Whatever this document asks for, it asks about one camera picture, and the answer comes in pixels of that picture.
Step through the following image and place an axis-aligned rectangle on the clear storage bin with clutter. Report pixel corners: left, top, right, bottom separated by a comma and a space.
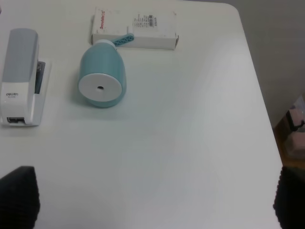
273, 94, 305, 169

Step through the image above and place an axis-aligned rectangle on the white cardboard box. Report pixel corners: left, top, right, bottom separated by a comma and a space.
91, 7, 179, 50

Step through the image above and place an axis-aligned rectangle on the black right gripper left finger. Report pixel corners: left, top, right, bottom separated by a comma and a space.
0, 166, 40, 229

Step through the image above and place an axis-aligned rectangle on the teal pencil sharpener with crank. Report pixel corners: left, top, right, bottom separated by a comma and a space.
78, 33, 134, 108

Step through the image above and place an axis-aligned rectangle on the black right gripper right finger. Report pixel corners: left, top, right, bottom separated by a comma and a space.
273, 167, 305, 229

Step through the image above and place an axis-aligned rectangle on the white grey stapler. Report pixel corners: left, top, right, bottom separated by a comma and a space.
0, 28, 51, 126

